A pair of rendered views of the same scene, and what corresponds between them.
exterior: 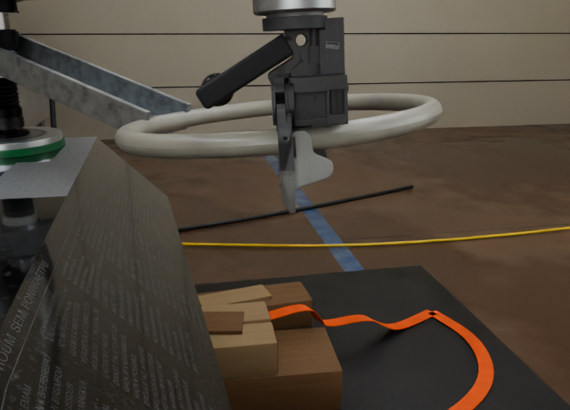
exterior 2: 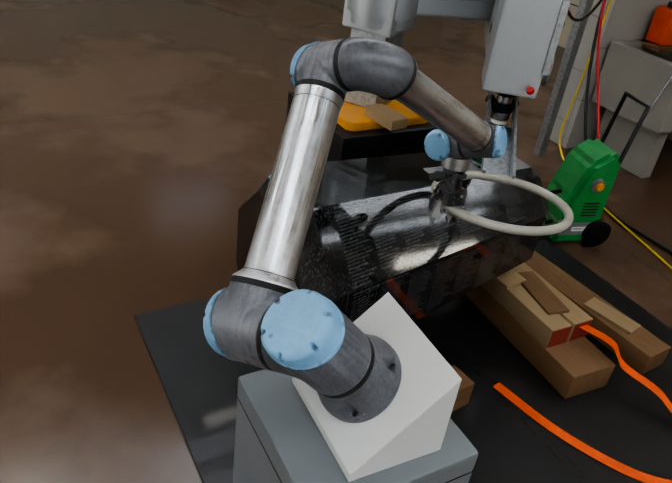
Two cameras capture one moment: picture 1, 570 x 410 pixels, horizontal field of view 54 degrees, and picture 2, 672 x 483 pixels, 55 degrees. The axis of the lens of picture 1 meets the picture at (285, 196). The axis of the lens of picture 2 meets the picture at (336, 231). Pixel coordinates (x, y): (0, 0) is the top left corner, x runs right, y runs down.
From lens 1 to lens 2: 1.91 m
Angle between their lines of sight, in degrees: 63
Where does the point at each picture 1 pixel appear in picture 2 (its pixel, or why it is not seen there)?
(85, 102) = not seen: hidden behind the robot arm
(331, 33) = (454, 178)
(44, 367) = (356, 213)
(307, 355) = (576, 359)
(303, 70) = (448, 184)
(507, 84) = not seen: outside the picture
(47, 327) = (369, 208)
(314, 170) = (436, 214)
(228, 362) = (529, 319)
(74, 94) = not seen: hidden behind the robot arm
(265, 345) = (546, 327)
